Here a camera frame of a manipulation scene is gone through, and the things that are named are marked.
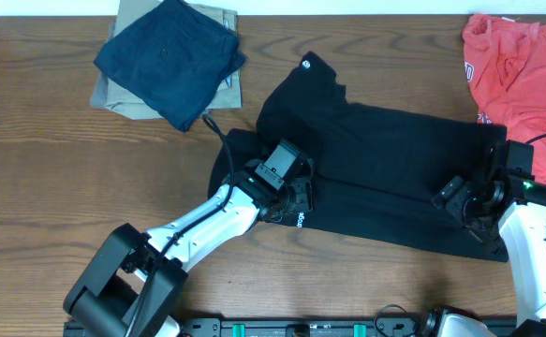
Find black t-shirt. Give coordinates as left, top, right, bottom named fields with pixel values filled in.
left=209, top=52, right=508, bottom=262

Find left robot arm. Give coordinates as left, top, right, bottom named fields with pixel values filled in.
left=63, top=158, right=314, bottom=336

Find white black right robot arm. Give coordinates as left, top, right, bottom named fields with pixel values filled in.
left=433, top=168, right=546, bottom=336

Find red t-shirt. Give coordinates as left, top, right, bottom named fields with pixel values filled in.
left=462, top=14, right=546, bottom=184

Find folded navy blue shorts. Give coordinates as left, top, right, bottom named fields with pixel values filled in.
left=94, top=0, right=246, bottom=132

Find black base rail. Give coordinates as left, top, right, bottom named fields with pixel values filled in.
left=63, top=314, right=520, bottom=337

